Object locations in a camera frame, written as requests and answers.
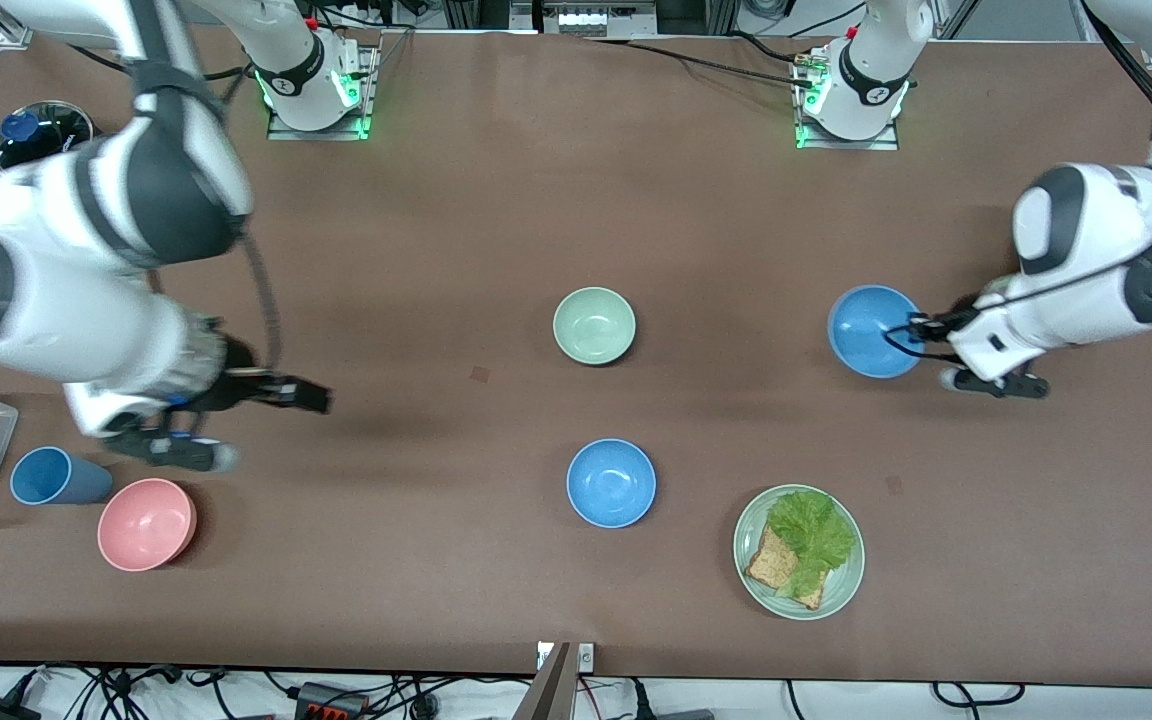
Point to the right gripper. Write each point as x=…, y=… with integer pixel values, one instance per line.
x=238, y=387

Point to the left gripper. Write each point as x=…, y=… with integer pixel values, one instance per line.
x=939, y=326

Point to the blue bowl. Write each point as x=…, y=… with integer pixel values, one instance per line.
x=611, y=483
x=866, y=331

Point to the light green bowl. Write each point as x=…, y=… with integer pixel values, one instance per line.
x=594, y=325

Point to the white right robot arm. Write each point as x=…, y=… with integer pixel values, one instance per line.
x=136, y=190

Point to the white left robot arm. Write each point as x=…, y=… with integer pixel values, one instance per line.
x=1086, y=220

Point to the pink bowl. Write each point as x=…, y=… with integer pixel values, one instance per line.
x=147, y=524

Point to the green lettuce leaf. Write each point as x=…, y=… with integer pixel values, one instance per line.
x=816, y=530

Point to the blue cup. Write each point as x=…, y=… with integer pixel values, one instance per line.
x=51, y=476

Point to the light green plate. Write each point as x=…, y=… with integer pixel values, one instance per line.
x=841, y=585

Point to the brown bread slice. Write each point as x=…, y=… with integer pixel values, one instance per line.
x=771, y=565

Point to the black red power strip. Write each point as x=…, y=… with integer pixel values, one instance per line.
x=331, y=702

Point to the silver electronics box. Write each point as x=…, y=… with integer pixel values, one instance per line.
x=596, y=15

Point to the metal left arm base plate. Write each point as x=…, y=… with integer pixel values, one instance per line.
x=886, y=143

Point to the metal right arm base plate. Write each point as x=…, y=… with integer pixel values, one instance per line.
x=366, y=100

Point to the grey camera pole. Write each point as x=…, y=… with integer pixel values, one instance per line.
x=548, y=690

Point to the white pole bracket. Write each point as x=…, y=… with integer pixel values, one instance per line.
x=586, y=656

